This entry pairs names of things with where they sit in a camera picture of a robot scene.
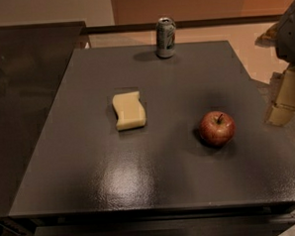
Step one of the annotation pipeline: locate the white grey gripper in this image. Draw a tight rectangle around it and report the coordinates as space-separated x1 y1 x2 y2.
264 0 295 126

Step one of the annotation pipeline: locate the yellow sponge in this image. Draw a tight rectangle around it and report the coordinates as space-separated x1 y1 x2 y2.
112 92 147 131

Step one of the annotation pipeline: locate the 7up soda can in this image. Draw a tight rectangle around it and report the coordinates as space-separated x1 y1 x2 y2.
155 17 176 59

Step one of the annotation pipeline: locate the red apple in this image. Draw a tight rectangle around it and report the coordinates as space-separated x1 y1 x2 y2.
198 111 237 148

